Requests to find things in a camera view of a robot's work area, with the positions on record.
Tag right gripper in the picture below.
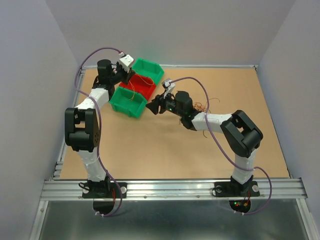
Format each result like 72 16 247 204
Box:
144 90 184 118

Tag yellow cables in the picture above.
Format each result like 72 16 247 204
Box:
127 89 141 103

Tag cable bundle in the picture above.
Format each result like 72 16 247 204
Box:
193 97 221 138

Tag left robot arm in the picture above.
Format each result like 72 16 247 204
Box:
64 55 134 198

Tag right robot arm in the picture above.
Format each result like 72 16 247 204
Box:
146 91 263 197

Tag red bin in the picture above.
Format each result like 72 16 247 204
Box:
119 73 156 101

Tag far green bin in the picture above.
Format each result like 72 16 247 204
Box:
132 58 165 85

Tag green bin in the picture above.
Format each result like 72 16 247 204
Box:
132 58 165 85
109 86 147 119

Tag near green bin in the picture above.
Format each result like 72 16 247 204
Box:
109 86 147 119

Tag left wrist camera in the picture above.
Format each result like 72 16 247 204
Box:
119 54 135 69

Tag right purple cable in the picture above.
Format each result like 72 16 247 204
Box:
169 76 273 217

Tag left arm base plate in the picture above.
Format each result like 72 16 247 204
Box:
78 182 128 199

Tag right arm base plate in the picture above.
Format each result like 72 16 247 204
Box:
213 181 260 198

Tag aluminium rail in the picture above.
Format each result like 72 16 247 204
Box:
40 178 308 201

